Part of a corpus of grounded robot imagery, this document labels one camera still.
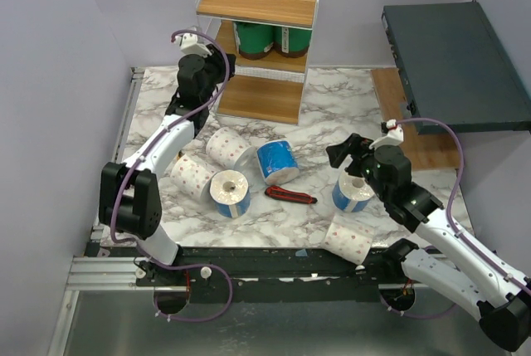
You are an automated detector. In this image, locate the green roll back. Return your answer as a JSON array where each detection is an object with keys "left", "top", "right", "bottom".
[{"left": 232, "top": 22, "right": 274, "bottom": 60}]

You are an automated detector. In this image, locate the green roll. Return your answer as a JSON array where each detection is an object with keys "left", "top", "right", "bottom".
[
  {"left": 232, "top": 22, "right": 274, "bottom": 60},
  {"left": 273, "top": 27, "right": 312, "bottom": 58}
]

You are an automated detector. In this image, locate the blue paper roll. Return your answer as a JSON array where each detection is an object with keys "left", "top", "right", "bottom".
[{"left": 256, "top": 139, "right": 300, "bottom": 186}]

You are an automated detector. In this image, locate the white wire wooden shelf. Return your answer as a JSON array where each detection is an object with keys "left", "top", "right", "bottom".
[{"left": 194, "top": 0, "right": 319, "bottom": 124}]

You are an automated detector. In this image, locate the green roll front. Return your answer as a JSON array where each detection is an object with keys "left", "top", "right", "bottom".
[{"left": 273, "top": 27, "right": 312, "bottom": 58}]

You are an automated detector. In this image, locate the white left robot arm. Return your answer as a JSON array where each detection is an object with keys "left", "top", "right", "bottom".
[{"left": 99, "top": 45, "right": 236, "bottom": 285}]

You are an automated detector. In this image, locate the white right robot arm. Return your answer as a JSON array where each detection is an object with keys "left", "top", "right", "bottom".
[{"left": 326, "top": 134, "right": 530, "bottom": 352}]

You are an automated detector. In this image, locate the wooden board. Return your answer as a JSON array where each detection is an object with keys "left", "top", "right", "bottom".
[{"left": 371, "top": 68, "right": 460, "bottom": 171}]

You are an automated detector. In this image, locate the red black utility knife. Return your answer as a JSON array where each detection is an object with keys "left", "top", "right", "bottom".
[{"left": 265, "top": 186, "right": 318, "bottom": 205}]

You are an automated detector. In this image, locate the pink dotted roll front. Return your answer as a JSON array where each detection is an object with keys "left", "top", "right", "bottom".
[{"left": 320, "top": 214, "right": 375, "bottom": 265}]

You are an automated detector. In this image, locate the pink dotted roll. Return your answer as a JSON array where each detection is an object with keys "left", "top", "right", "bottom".
[
  {"left": 206, "top": 128, "right": 256, "bottom": 171},
  {"left": 320, "top": 214, "right": 375, "bottom": 265},
  {"left": 170, "top": 154, "right": 218, "bottom": 202}
]

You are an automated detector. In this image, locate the pink dotted roll centre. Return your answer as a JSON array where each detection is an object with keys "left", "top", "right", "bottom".
[{"left": 206, "top": 128, "right": 256, "bottom": 171}]

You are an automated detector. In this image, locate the pink dotted roll left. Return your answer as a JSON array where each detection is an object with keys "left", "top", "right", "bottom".
[{"left": 170, "top": 154, "right": 218, "bottom": 202}]

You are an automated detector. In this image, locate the dark green metal box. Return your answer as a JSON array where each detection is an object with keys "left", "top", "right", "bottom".
[{"left": 381, "top": 0, "right": 530, "bottom": 134}]

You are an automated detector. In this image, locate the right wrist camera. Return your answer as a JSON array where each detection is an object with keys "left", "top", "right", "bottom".
[{"left": 369, "top": 119, "right": 404, "bottom": 150}]

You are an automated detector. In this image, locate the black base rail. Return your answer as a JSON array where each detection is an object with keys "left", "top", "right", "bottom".
[{"left": 68, "top": 243, "right": 414, "bottom": 312}]

